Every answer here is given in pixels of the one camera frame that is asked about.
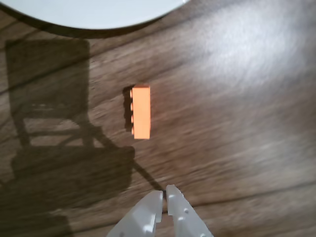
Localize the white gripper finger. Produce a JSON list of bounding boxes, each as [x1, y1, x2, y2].
[[106, 190, 164, 237], [165, 184, 213, 237]]

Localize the orange lego block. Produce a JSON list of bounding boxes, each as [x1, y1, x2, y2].
[[130, 84, 151, 140]]

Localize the white round plate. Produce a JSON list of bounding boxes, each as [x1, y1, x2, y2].
[[0, 0, 191, 31]]

